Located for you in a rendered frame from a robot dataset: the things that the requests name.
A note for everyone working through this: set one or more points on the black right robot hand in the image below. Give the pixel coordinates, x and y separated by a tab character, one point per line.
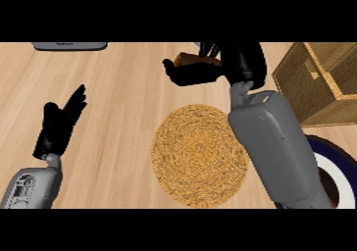
238	63

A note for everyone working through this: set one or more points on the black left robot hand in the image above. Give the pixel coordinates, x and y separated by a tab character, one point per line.
56	125

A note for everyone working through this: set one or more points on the orange sweet potato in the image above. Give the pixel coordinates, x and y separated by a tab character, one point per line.
195	59

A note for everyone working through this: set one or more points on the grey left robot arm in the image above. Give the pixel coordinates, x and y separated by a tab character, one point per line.
33	186

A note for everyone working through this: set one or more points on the square wicker basket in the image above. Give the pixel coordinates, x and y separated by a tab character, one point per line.
321	83

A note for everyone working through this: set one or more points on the round woven straw placemat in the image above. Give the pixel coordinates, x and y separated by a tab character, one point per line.
198	156

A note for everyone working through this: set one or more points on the navy and white round plate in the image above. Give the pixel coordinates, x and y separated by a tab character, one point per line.
337	173

